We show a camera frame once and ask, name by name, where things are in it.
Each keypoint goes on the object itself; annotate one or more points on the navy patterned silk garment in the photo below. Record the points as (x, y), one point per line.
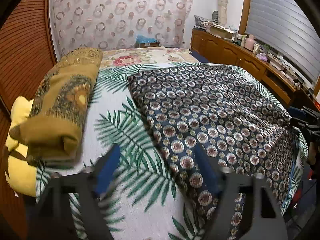
(216, 107)

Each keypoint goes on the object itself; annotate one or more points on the beige tied side curtain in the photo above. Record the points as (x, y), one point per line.
(223, 2)

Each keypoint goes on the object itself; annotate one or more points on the wooden sideboard cabinet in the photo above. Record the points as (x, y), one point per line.
(217, 50)

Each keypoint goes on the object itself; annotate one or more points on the floral beige bedspread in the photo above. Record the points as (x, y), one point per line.
(132, 56)

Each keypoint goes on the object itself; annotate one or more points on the yellow pillow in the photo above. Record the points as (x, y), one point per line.
(20, 176)

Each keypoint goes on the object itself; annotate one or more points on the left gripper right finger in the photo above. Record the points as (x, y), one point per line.
(261, 217)

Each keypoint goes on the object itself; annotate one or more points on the grey window blind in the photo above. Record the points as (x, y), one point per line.
(283, 25)

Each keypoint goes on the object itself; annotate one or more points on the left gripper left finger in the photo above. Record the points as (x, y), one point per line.
(52, 216)

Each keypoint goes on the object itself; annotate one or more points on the cardboard box on sideboard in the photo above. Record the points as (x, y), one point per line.
(220, 31)

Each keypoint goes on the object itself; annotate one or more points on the olive gold folded blanket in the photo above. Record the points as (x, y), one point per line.
(53, 130)

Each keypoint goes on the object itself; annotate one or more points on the purple small item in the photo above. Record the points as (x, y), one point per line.
(262, 56)

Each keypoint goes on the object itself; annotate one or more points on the palm leaf white blanket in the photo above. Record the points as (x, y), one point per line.
(145, 200)

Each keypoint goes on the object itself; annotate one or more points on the pink jug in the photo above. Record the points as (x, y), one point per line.
(249, 42)

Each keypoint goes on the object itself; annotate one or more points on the wooden slatted wardrobe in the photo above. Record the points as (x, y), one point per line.
(27, 52)

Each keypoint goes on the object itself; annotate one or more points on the blue item on box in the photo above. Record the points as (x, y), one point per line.
(145, 42)

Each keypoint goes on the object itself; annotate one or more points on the circle patterned sheer curtain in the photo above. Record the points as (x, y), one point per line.
(116, 24)

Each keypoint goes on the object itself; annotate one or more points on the navy blue mattress edge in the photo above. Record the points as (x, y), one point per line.
(199, 57)

